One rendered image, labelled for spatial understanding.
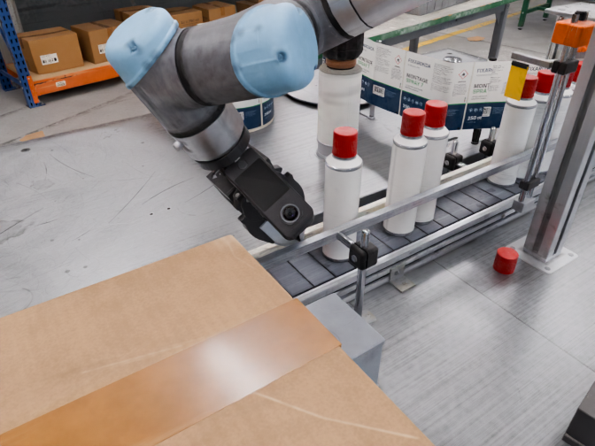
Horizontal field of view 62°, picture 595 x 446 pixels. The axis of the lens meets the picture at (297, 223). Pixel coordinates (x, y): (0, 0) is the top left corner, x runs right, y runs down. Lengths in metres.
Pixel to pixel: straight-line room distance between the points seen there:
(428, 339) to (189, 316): 0.46
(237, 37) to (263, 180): 0.19
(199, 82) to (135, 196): 0.62
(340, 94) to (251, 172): 0.44
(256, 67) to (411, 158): 0.38
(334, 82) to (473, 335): 0.52
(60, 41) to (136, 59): 3.85
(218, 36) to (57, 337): 0.27
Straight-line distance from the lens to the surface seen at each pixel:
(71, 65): 4.39
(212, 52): 0.46
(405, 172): 0.76
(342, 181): 0.68
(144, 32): 0.49
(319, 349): 0.31
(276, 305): 0.34
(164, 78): 0.49
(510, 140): 0.98
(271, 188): 0.56
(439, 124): 0.79
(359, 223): 0.70
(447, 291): 0.81
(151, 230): 0.95
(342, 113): 1.00
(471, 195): 0.97
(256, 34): 0.43
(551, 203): 0.89
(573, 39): 0.84
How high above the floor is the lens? 1.35
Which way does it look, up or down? 34 degrees down
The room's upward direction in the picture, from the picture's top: straight up
